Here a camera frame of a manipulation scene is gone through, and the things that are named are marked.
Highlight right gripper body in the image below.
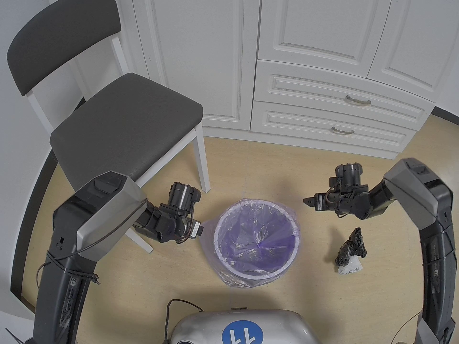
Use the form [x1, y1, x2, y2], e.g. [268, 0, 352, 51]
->
[314, 191, 346, 213]

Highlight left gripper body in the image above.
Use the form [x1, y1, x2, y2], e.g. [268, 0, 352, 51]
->
[177, 216, 205, 243]

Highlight black plastic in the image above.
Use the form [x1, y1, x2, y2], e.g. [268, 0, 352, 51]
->
[335, 227, 368, 268]

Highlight purple plastic bag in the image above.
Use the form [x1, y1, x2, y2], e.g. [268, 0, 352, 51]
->
[205, 198, 302, 289]

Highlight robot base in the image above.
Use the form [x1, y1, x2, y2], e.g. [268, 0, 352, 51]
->
[172, 308, 320, 344]

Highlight white trash bin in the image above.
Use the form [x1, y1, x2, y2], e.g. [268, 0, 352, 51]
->
[214, 201, 300, 282]

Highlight crumpled white paper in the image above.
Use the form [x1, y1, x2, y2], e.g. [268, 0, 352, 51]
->
[337, 256, 365, 275]

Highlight white chair with grey cushions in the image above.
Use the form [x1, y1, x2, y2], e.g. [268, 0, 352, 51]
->
[6, 0, 211, 253]

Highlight white wardrobe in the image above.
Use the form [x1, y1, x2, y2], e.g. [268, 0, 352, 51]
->
[45, 0, 459, 161]

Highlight thin black cable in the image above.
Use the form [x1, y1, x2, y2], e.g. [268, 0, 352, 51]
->
[393, 312, 423, 344]

